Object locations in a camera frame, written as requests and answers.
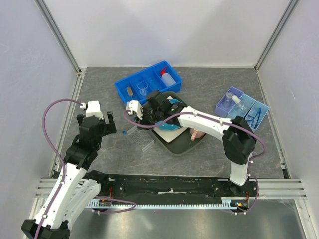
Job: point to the clear acrylic tube rack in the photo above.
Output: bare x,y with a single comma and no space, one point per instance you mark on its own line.
140,138

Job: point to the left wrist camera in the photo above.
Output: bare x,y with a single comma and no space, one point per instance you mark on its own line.
92,109

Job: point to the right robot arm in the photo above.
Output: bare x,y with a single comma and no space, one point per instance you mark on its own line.
235,134

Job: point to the aluminium frame post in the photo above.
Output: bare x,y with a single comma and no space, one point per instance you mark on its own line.
58,34
276,33

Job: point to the pink ceramic mug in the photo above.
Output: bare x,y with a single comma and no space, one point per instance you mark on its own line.
195,134

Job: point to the right aluminium frame post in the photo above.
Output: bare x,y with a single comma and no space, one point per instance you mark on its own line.
276,33

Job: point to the white square plate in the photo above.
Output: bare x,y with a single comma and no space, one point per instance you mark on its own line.
169,136

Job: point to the glass jar with lid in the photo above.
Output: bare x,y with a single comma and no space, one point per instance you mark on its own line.
228,100

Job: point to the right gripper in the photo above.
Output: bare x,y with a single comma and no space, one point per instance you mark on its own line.
143,120

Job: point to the white wash bottle red cap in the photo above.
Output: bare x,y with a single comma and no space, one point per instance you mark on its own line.
166,77

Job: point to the light blue three-compartment box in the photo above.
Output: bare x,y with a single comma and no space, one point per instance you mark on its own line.
252,103

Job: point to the teal polka dot plate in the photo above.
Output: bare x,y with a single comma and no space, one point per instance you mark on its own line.
172,127

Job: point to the dark green tray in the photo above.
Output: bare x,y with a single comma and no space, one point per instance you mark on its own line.
182,148

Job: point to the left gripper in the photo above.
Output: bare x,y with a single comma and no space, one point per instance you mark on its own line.
109,128

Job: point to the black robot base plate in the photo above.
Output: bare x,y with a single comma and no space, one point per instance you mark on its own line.
170,189

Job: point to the glass flask with stopper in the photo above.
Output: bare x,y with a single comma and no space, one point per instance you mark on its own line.
240,105

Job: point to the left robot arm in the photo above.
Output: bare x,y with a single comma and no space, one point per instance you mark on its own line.
75,187

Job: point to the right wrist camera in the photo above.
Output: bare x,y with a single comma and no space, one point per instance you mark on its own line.
134,107

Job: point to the blue safety glasses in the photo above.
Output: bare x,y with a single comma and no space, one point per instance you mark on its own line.
253,118

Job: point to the blue divided storage bin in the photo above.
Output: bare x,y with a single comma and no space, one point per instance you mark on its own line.
160,76

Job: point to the left aluminium frame post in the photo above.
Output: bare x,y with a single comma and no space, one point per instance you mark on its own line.
58,34

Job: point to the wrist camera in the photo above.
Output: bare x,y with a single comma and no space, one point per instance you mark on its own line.
134,107
92,109

